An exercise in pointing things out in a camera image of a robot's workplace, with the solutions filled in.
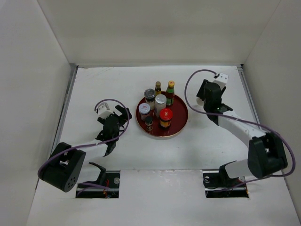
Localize jar with white red lid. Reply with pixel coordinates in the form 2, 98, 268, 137
138, 103, 151, 121

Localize small black cap pepper bottle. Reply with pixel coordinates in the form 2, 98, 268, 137
144, 116, 153, 131

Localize yellow cap chili sauce bottle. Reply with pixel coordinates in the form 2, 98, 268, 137
165, 81, 175, 106

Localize salt grinder black cap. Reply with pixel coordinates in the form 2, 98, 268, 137
144, 89, 156, 110

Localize silver lid tall canister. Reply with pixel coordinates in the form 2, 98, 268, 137
155, 94, 166, 118

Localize red lid sauce jar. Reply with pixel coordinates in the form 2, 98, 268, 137
159, 108, 174, 129

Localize small yellow label sauce bottle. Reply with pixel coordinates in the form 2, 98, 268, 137
155, 81, 161, 96

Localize white bottle black cap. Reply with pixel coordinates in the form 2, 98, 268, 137
196, 97, 204, 106

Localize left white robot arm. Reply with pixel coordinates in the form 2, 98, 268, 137
38, 102, 132, 193

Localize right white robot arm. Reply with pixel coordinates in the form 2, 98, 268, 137
197, 80, 288, 187

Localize red round tray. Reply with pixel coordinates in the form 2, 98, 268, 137
135, 95, 189, 137

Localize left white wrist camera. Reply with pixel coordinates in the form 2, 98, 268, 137
95, 102, 113, 119

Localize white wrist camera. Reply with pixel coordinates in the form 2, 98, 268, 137
95, 102, 113, 119
213, 73, 229, 90

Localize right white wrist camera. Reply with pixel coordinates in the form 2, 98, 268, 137
213, 73, 229, 90

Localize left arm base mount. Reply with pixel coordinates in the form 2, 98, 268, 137
75, 162, 121, 199

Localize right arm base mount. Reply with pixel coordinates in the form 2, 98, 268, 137
202, 166, 249, 198

